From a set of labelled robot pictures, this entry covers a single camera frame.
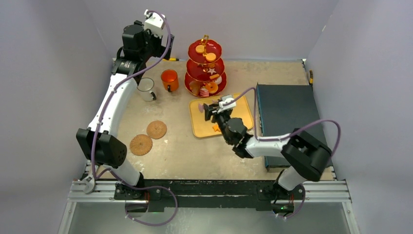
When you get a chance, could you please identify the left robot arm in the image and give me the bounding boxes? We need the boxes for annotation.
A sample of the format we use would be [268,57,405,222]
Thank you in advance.
[76,19,174,199]

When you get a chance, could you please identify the orange fish cookie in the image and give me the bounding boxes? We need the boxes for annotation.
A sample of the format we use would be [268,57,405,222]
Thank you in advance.
[212,124,221,132]

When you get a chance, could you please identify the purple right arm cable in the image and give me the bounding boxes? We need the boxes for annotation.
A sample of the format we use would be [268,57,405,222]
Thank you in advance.
[225,86,342,220]

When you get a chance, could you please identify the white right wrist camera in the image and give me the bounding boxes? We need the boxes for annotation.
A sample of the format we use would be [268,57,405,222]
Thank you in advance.
[218,95,234,110]

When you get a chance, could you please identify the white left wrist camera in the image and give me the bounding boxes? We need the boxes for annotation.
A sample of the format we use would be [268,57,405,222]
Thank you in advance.
[143,9,165,39]

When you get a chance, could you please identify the red white cake slice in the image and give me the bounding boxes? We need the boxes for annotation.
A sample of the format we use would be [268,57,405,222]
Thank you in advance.
[200,88,209,98]

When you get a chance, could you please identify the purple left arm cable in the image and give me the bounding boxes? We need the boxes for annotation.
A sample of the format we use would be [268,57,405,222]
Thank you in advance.
[90,10,179,227]

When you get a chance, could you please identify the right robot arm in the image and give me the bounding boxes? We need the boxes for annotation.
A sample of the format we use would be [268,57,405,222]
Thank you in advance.
[202,102,332,198]

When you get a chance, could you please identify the square scalloped biscuit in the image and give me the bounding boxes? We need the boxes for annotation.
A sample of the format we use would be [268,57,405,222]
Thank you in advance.
[209,74,221,80]

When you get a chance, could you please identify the orange mug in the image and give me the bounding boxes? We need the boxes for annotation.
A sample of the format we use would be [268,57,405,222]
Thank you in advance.
[161,69,179,93]

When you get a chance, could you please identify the red handled adjustable wrench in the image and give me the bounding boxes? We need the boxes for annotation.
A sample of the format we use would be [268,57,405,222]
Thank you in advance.
[82,170,95,194]

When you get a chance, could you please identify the pink handled metal tongs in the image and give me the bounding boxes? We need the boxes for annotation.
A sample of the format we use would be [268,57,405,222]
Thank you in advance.
[198,103,204,113]

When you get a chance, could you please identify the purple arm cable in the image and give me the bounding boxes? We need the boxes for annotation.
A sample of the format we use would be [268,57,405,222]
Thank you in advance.
[90,10,179,227]
[225,86,342,220]

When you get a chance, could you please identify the round biscuit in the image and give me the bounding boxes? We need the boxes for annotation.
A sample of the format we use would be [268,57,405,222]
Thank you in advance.
[195,44,206,54]
[205,53,217,62]

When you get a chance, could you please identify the white ribbed mug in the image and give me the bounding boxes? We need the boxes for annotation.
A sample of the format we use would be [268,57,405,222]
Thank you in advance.
[137,78,157,102]

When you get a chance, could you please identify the red three tier stand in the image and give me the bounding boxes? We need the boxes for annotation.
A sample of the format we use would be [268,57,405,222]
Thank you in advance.
[184,35,227,98]

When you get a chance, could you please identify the white iced star cookie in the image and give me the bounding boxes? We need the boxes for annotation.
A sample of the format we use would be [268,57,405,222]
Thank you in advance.
[207,68,217,75]

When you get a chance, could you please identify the round woven coaster far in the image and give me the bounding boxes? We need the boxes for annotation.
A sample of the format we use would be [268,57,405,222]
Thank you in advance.
[146,120,167,139]

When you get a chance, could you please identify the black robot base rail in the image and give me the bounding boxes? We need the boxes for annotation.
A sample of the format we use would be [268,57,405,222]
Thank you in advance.
[114,179,304,212]

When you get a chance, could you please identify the yellow black tool handle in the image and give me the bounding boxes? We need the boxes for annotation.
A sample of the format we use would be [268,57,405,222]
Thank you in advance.
[309,70,314,87]

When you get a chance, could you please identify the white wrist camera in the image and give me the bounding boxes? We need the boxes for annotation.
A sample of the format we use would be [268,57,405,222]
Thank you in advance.
[218,95,234,110]
[143,9,165,39]

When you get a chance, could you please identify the yellow serving tray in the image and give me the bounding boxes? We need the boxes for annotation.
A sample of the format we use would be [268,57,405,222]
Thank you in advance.
[188,96,254,138]

